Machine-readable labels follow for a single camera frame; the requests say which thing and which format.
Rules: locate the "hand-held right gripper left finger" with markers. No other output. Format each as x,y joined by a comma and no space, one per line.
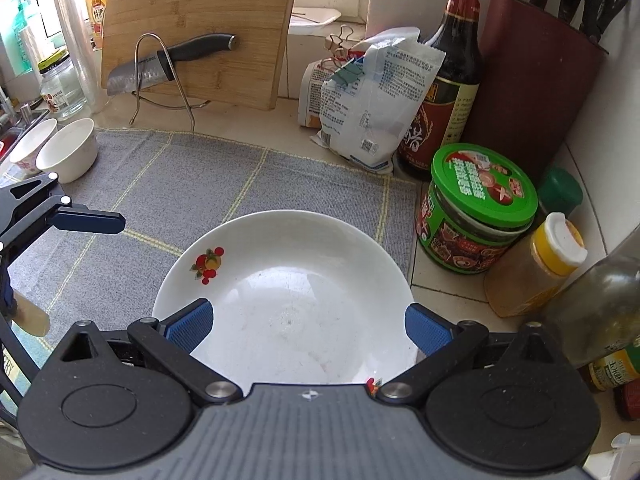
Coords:
192,327

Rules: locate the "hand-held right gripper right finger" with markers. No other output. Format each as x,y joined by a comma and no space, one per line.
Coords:
425,332

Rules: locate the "white bowl with red print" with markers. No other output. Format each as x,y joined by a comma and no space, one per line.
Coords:
30,145

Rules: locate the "plain white bowl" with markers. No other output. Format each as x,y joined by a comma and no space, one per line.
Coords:
67,150

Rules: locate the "bamboo cutting board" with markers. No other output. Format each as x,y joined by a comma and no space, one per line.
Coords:
210,5

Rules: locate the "green-lidded sauce jar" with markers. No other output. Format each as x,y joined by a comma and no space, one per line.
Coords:
480,185

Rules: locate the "small metal cup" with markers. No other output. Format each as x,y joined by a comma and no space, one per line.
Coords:
25,111

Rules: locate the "white seasoning box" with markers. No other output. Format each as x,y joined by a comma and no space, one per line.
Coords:
627,447

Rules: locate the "white fruit-print plate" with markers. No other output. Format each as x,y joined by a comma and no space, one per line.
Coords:
300,285

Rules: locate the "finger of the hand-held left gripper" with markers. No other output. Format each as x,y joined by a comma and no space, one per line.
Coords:
6,287
90,221

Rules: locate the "grey woven mat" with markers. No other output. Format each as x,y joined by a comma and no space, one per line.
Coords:
200,195

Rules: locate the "stack of clear plastic cups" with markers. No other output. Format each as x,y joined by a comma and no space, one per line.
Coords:
85,60

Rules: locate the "dark soy sauce bottle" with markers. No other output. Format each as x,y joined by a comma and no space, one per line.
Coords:
450,85

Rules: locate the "empty glass jar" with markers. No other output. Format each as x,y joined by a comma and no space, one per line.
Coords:
62,95

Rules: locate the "yellow-capped spice bottle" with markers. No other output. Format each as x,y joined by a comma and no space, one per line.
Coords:
525,280

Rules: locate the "orange cooking wine bottle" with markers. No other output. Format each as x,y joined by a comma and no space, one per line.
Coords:
97,5

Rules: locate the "white and red bag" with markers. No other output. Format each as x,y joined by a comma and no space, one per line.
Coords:
312,95

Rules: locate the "clear glass bottle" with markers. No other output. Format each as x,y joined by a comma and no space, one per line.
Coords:
600,300

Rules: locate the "green dish soap bottle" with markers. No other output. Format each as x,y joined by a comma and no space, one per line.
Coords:
22,45

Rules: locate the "green binder clip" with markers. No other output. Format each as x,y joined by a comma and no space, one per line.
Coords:
350,72

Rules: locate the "white shallow dish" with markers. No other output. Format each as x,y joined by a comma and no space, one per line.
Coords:
320,17

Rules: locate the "red-brown knife block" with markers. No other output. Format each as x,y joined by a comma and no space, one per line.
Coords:
525,85

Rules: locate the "white bag with blue print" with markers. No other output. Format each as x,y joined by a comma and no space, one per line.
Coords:
370,120

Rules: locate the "green-capped bottle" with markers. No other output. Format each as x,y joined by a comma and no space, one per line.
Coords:
560,192

